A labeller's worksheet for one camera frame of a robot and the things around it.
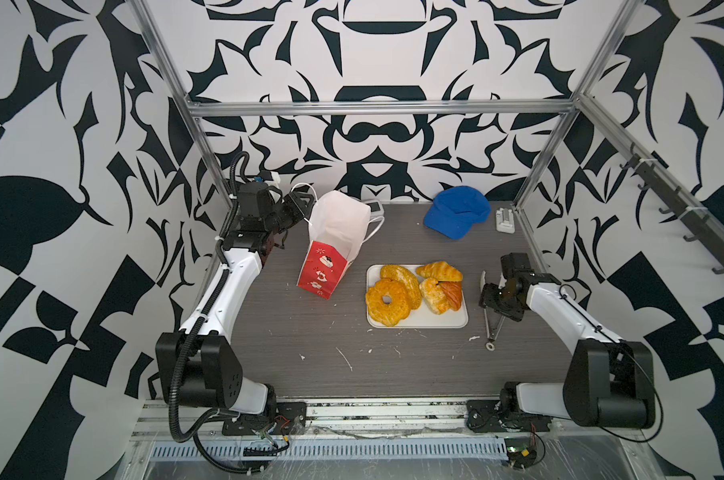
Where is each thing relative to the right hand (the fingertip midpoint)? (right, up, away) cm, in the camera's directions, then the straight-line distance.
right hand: (495, 301), depth 88 cm
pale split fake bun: (-17, +1, +2) cm, 18 cm away
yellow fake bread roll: (-31, -4, -1) cm, 31 cm away
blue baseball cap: (-2, +29, +29) cm, 41 cm away
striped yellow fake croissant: (-15, +9, +4) cm, 18 cm away
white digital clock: (-33, +28, +26) cm, 51 cm away
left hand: (-51, +31, -10) cm, 61 cm away
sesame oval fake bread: (-28, +8, +7) cm, 30 cm away
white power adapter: (+15, +24, +26) cm, 39 cm away
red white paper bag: (-46, +23, +8) cm, 52 cm away
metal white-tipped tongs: (-2, -12, -3) cm, 13 cm away
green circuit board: (-1, -32, -17) cm, 36 cm away
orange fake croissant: (-10, +2, +6) cm, 12 cm away
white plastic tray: (-22, -5, +3) cm, 22 cm away
